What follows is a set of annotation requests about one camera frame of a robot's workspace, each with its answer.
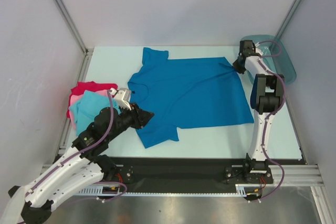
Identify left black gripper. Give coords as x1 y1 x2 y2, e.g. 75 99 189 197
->
106 101 154 142

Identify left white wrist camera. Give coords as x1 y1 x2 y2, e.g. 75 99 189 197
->
108 88 131 110

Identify folded cyan t shirt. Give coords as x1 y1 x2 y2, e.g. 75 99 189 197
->
69 96 110 136

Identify light blue cable duct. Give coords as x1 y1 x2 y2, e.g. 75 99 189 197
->
76 185 103 196

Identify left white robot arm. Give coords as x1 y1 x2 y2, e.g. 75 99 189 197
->
1 103 154 223

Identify blue t shirt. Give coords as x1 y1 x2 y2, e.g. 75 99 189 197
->
128 47 254 148

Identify folded pink t shirt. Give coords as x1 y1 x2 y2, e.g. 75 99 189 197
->
68 90 108 108

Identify folded red t shirt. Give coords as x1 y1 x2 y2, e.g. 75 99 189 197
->
68 81 118 107

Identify teal transparent plastic bin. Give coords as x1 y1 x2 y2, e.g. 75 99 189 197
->
241 35 297 85

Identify left aluminium corner post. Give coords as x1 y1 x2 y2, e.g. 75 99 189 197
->
37 0 94 57

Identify right aluminium corner post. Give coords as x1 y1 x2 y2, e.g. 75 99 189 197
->
275 0 303 39

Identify aluminium front frame rail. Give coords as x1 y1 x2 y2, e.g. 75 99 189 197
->
46 163 322 186

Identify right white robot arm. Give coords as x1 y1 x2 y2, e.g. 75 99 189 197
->
233 40 286 184

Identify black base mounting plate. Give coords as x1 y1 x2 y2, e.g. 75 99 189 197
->
85 157 274 194

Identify aluminium corner post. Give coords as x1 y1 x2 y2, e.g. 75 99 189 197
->
37 0 94 57
275 0 303 39

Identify right light cable duct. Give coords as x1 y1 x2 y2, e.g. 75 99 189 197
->
236 184 263 197

